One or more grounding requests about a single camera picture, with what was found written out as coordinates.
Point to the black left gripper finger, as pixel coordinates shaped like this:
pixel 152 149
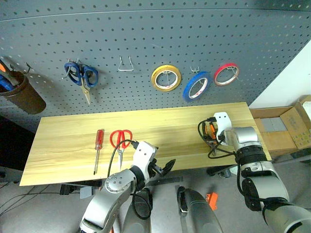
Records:
pixel 169 166

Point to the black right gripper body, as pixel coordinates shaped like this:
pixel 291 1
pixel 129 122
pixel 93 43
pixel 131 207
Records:
pixel 209 143

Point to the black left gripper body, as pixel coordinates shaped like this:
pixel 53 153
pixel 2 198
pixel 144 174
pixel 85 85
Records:
pixel 155 168

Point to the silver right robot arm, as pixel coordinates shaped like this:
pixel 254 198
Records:
pixel 262 174

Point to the blue tape roll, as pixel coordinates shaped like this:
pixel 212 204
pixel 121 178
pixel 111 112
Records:
pixel 188 91

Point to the red tape roll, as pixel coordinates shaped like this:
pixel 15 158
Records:
pixel 224 66

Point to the yellow tape roll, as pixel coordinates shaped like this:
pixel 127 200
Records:
pixel 154 81

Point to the grey metal pegboard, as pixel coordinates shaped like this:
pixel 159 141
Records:
pixel 145 36

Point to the wooden table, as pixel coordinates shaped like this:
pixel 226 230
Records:
pixel 158 136

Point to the grey robot leg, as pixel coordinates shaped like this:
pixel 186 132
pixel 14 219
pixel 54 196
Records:
pixel 201 213
pixel 138 218

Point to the orange plastic part on floor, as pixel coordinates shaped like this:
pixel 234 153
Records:
pixel 212 200

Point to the open cardboard box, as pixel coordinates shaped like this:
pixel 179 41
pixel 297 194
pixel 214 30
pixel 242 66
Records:
pixel 286 131

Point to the black cabinet beside table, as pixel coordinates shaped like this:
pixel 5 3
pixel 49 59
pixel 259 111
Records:
pixel 12 143

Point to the brown plastic tool cup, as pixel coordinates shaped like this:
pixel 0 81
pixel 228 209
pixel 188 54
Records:
pixel 25 95

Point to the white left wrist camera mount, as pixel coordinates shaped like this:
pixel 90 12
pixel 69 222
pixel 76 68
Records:
pixel 144 155

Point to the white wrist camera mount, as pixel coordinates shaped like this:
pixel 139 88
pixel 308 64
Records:
pixel 144 155
pixel 222 122

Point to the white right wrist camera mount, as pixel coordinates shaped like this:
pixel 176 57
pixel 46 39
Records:
pixel 222 122

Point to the grey metal bracket on floor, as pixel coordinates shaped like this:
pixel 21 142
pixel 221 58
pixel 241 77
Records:
pixel 86 192

